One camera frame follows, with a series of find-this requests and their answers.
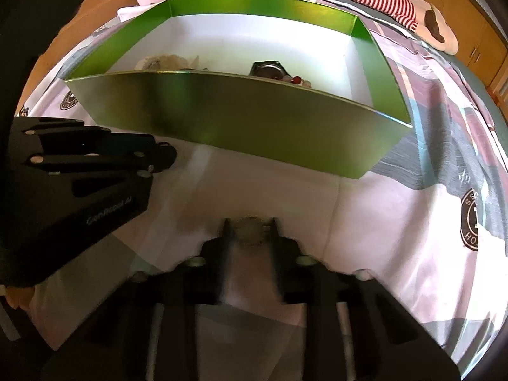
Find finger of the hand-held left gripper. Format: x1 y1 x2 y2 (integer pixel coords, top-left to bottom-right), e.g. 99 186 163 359
24 125 156 156
26 150 155 180

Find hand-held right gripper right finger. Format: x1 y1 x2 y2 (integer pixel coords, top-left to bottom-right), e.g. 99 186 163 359
271 217 463 381

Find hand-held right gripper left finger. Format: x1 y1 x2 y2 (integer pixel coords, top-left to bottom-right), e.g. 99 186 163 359
43 218 234 381

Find green cardboard box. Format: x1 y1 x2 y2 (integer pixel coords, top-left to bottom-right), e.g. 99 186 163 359
64 0 414 180

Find pink and red bead bracelet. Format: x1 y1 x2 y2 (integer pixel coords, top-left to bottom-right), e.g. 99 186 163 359
283 74 315 88

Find person's left hand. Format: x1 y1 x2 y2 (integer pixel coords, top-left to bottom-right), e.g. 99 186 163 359
5 285 37 311

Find white wristwatch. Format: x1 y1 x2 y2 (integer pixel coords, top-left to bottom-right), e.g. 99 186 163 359
135 53 212 74

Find wooden headboard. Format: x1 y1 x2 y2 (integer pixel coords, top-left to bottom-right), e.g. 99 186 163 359
22 0 139 112

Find plaid bed sheet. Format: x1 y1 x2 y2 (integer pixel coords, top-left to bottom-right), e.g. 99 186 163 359
18 0 508 370

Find black wristwatch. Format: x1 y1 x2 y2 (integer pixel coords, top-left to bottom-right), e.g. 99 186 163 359
249 60 293 80

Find green mattress cover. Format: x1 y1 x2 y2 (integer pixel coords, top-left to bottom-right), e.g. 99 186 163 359
444 43 503 100

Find wooden wall cabinets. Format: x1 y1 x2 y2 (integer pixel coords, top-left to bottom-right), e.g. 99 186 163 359
369 0 508 102

